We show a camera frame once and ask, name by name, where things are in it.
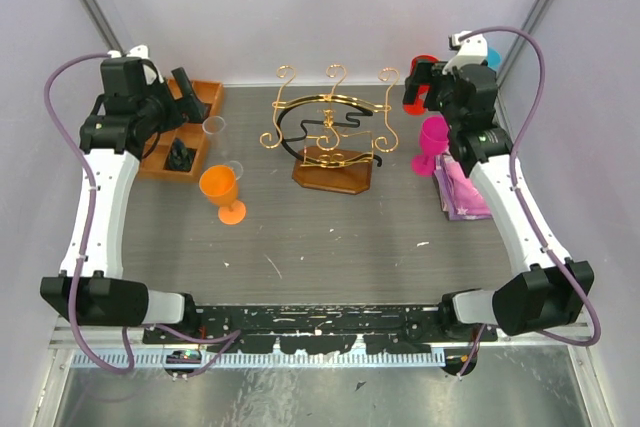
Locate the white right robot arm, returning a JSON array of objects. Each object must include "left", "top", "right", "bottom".
[{"left": 260, "top": 58, "right": 594, "bottom": 341}]

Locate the red wine glass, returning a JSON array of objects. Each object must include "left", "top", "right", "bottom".
[{"left": 402, "top": 54, "right": 438, "bottom": 116}]

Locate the aluminium front rail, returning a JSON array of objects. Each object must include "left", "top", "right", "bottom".
[{"left": 48, "top": 304, "right": 594, "bottom": 369}]

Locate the dark green rolled tie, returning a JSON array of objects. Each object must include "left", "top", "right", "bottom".
[{"left": 165, "top": 138, "right": 195, "bottom": 172}]

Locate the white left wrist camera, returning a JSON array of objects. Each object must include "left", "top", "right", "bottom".
[{"left": 107, "top": 44, "right": 164, "bottom": 85}]

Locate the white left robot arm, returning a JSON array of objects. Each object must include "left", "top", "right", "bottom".
[{"left": 40, "top": 45, "right": 204, "bottom": 343}]

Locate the orange wine glass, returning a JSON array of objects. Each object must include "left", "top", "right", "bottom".
[{"left": 199, "top": 165, "right": 247, "bottom": 225}]

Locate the gold wire glass rack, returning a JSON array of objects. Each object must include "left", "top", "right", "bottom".
[{"left": 259, "top": 64, "right": 399, "bottom": 195}]

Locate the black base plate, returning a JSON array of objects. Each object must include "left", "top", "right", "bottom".
[{"left": 141, "top": 303, "right": 499, "bottom": 355}]

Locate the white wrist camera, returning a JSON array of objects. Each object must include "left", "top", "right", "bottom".
[
  {"left": 107, "top": 44, "right": 164, "bottom": 85},
  {"left": 443, "top": 31, "right": 488, "bottom": 74}
]

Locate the blue wine glass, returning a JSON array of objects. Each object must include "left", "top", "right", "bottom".
[{"left": 486, "top": 47, "right": 502, "bottom": 71}]

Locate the purple cartoon pouch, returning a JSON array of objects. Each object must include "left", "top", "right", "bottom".
[{"left": 434, "top": 152, "right": 492, "bottom": 221}]

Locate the pink wine glass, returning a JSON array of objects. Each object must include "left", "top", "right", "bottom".
[{"left": 411, "top": 116, "right": 449, "bottom": 176}]

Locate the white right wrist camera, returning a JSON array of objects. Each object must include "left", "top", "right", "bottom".
[{"left": 443, "top": 31, "right": 488, "bottom": 74}]

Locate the wooden compartment tray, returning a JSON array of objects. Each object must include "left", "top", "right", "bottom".
[{"left": 136, "top": 80, "right": 225, "bottom": 183}]

